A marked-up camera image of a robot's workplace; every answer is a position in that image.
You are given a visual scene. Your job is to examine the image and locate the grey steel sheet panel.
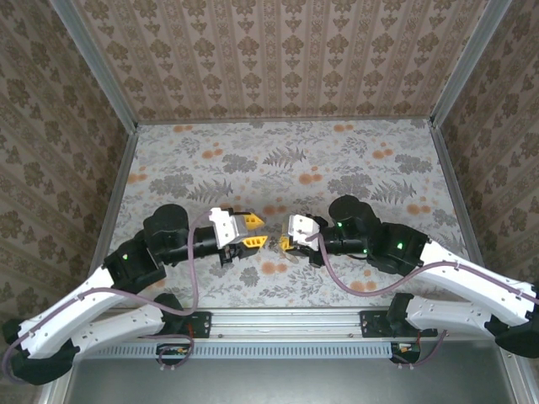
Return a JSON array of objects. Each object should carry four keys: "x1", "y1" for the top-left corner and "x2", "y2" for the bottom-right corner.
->
[{"x1": 41, "y1": 357, "x2": 527, "y2": 404}]

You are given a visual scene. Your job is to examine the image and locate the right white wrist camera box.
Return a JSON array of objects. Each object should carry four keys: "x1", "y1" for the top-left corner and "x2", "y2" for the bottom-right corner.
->
[{"x1": 287, "y1": 213, "x2": 324, "y2": 248}]

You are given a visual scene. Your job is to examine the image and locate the grey slotted cable duct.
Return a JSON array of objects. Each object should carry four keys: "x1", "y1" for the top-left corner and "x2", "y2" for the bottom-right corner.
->
[{"x1": 77, "y1": 341, "x2": 391, "y2": 359}]

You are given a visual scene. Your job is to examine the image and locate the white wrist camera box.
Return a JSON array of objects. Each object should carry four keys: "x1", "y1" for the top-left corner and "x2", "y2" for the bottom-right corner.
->
[
  {"x1": 287, "y1": 213, "x2": 324, "y2": 248},
  {"x1": 208, "y1": 207, "x2": 243, "y2": 250}
]

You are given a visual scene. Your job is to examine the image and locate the aluminium table edge rail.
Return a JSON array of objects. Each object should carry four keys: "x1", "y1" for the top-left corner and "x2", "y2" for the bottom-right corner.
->
[
  {"x1": 429, "y1": 120, "x2": 482, "y2": 264},
  {"x1": 85, "y1": 124, "x2": 140, "y2": 273}
]

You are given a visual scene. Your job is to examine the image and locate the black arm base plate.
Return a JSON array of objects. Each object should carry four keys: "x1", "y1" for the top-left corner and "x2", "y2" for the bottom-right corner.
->
[
  {"x1": 359, "y1": 310, "x2": 397, "y2": 339},
  {"x1": 179, "y1": 311, "x2": 212, "y2": 339}
]

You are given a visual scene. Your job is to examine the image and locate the aluminium frame post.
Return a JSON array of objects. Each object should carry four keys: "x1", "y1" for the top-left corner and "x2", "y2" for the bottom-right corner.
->
[
  {"x1": 429, "y1": 0, "x2": 514, "y2": 128},
  {"x1": 47, "y1": 0, "x2": 141, "y2": 132}
]

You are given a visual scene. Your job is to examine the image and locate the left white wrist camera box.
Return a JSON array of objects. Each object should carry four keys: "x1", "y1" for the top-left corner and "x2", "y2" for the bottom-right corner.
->
[{"x1": 208, "y1": 207, "x2": 243, "y2": 250}]

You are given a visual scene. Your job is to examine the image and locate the black controller board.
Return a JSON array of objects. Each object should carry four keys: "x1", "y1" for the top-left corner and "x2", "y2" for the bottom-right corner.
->
[
  {"x1": 390, "y1": 341, "x2": 423, "y2": 365},
  {"x1": 156, "y1": 342, "x2": 192, "y2": 367}
]

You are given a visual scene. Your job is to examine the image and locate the aluminium extrusion rail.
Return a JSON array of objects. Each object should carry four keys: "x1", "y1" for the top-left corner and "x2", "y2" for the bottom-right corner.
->
[{"x1": 100, "y1": 307, "x2": 450, "y2": 338}]

